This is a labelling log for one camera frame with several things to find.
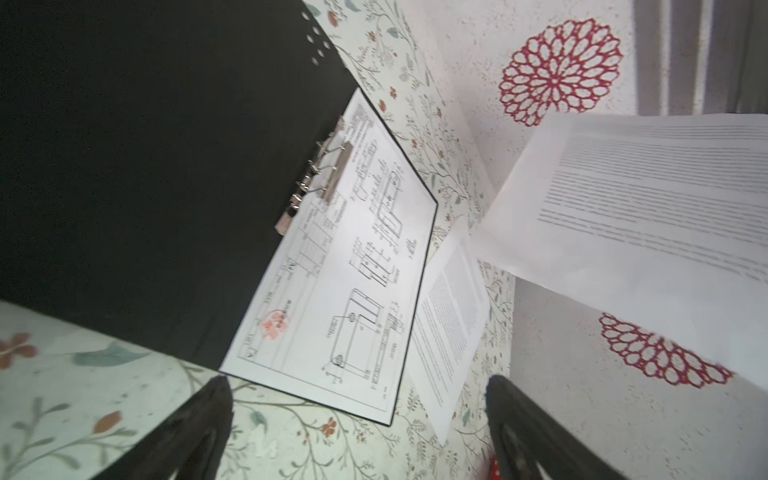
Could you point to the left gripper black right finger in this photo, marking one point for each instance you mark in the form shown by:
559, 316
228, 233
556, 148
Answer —
530, 444

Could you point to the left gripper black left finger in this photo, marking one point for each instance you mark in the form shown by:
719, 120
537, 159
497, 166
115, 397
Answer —
188, 444

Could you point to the technical drawing paper sheet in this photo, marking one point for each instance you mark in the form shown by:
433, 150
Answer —
331, 319

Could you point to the text printed paper sheet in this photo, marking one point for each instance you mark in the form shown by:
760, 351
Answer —
453, 307
660, 220

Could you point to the red black file folder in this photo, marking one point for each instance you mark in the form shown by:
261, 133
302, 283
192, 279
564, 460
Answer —
151, 153

